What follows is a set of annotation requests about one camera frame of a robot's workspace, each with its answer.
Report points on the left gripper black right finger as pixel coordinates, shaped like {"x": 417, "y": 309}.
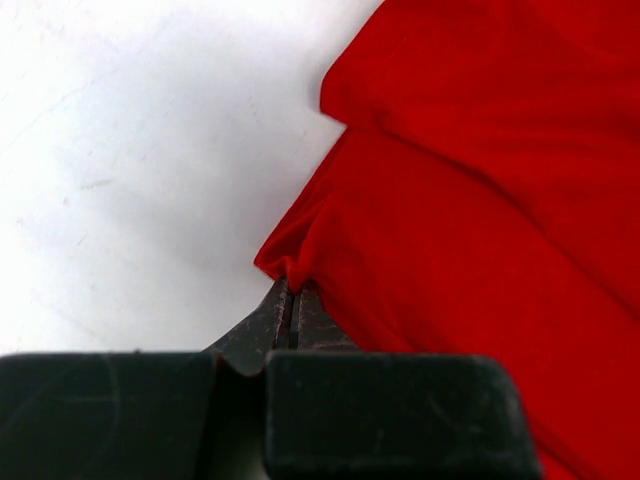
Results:
{"x": 334, "y": 411}

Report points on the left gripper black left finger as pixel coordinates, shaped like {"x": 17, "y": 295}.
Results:
{"x": 135, "y": 415}

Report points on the red t shirt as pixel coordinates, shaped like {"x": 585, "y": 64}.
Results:
{"x": 484, "y": 198}

